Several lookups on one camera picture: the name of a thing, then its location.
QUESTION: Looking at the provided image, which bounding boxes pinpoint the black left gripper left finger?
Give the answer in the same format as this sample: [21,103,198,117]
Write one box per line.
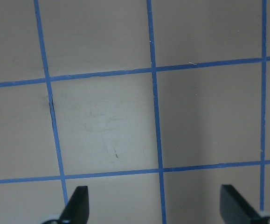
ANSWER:
[59,186,90,224]

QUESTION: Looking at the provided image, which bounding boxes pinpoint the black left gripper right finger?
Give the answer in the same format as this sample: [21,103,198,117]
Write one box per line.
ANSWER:
[220,185,262,224]

